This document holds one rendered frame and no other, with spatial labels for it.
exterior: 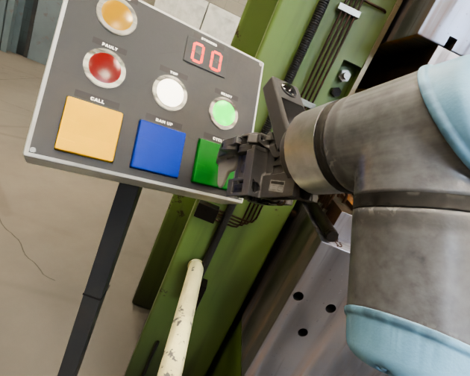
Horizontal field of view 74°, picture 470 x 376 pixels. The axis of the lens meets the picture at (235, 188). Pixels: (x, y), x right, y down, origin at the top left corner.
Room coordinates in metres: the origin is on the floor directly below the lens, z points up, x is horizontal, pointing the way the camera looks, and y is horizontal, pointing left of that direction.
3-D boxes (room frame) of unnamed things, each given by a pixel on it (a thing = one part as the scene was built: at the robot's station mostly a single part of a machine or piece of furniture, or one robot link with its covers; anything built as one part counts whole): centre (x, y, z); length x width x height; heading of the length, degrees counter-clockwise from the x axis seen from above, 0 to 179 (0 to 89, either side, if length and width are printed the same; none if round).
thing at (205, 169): (0.52, 0.05, 1.01); 0.07 x 0.05 x 0.07; 121
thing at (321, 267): (0.95, -0.38, 0.69); 0.56 x 0.38 x 0.45; 6
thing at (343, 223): (0.93, -0.33, 0.96); 0.42 x 0.20 x 0.09; 6
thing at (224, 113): (0.56, 0.07, 1.09); 0.05 x 0.03 x 0.04; 96
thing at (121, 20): (0.50, 0.26, 1.16); 0.05 x 0.03 x 0.04; 96
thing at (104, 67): (0.46, 0.24, 1.09); 0.05 x 0.03 x 0.04; 96
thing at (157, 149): (0.47, 0.13, 1.01); 0.07 x 0.05 x 0.07; 121
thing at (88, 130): (0.42, 0.22, 1.01); 0.07 x 0.05 x 0.07; 121
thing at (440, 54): (0.93, -0.33, 1.32); 0.42 x 0.20 x 0.10; 6
